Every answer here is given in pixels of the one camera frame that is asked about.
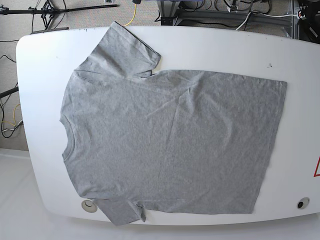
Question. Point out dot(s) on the grey T-shirt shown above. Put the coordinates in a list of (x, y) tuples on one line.
[(176, 141)]

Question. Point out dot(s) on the left table grommet hole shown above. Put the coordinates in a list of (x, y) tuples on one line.
[(88, 206)]

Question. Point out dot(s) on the table grommet hole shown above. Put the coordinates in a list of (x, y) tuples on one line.
[(303, 203), (88, 206)]

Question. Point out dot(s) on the black tripod stand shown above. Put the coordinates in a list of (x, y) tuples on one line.
[(48, 12)]

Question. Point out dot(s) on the red triangle warning sticker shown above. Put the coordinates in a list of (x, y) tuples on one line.
[(317, 169)]

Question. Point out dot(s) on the right table grommet hole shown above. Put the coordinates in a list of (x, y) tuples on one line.
[(303, 203)]

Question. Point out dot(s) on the aluminium frame stand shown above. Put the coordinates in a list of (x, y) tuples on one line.
[(230, 14)]

